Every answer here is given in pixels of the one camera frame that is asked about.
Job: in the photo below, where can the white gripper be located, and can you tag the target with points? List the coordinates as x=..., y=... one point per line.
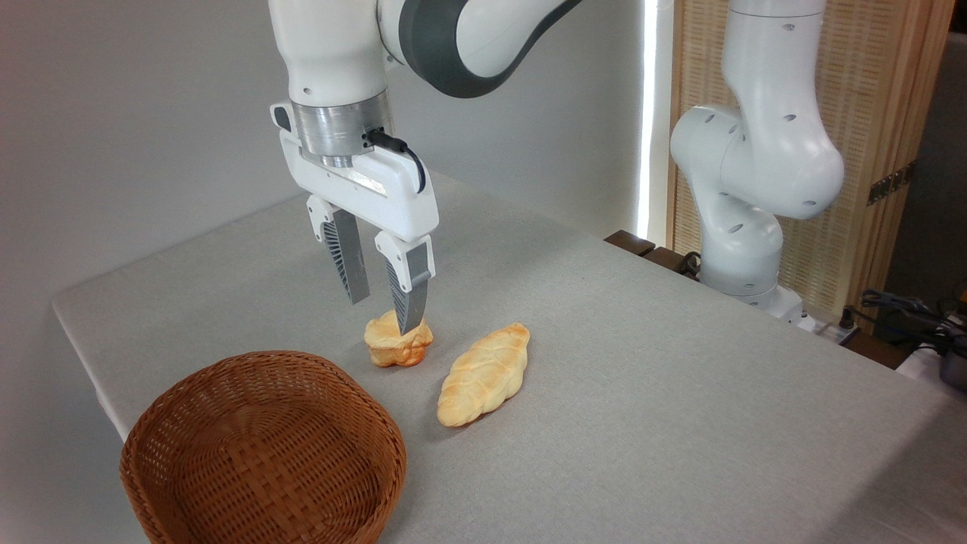
x=393, y=193

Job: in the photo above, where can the small round bread roll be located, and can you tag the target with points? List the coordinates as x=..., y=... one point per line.
x=389, y=346

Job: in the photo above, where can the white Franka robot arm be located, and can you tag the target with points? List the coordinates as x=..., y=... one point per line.
x=763, y=151

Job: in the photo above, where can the long braided bread loaf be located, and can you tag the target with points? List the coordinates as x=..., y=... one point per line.
x=483, y=374

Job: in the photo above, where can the brown woven wicker basket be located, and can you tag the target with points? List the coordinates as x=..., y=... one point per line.
x=264, y=453

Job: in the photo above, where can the grey tablecloth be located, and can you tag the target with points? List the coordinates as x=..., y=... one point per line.
x=642, y=393

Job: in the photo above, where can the white power strip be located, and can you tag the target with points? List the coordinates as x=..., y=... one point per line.
x=835, y=332

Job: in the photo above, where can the black metal screen hinge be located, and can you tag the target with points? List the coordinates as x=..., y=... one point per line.
x=891, y=183

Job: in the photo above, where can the light wooden slatted screen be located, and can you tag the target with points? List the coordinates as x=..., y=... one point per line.
x=876, y=75

